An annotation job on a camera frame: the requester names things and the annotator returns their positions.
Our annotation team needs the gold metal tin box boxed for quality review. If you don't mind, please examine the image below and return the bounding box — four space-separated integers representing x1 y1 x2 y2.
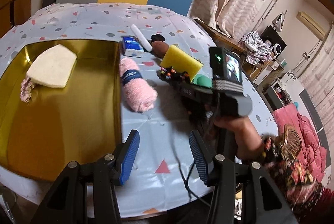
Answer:
1 39 122 182

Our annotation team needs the patterned white tablecloth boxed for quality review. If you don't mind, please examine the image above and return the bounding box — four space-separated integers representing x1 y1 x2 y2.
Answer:
0 3 279 218

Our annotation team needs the green silicone puff holder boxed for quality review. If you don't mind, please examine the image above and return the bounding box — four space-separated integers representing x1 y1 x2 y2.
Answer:
192 74 212 88

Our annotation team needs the pink satin scrunchie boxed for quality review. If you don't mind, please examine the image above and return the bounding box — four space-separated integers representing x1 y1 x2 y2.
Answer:
20 77 36 102

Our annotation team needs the black scrunchie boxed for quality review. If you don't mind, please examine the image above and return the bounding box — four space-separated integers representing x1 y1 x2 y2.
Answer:
151 34 166 43

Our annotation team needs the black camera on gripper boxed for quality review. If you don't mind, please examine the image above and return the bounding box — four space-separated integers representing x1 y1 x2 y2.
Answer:
209 47 243 95

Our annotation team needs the wooden side table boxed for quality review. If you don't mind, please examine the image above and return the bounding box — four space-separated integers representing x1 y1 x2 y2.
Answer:
193 19 284 87

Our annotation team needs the crumpled clothes pile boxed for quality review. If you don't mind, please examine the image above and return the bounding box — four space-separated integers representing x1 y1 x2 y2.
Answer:
239 31 272 65

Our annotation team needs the pink quilted blanket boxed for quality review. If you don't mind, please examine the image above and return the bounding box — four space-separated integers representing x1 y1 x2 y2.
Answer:
272 103 327 182

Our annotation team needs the white foam sponge bar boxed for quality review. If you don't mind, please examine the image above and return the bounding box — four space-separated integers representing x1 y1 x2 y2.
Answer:
130 24 153 52

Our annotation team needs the wall air conditioner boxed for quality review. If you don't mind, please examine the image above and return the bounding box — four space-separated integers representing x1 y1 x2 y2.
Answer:
297 11 326 40

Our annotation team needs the brown makeup sponge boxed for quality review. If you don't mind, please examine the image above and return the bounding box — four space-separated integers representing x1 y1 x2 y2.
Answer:
151 41 169 59

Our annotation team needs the yellow sponge block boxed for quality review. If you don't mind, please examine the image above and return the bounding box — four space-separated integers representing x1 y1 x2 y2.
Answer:
160 45 203 81

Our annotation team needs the pink towel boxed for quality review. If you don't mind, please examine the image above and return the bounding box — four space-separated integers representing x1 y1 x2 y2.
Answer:
119 57 157 112

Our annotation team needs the blue tissue pack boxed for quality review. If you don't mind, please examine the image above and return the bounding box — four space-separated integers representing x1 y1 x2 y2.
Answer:
122 36 144 58

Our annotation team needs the cream knit cloth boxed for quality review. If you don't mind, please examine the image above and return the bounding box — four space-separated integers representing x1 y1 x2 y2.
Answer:
26 45 77 88

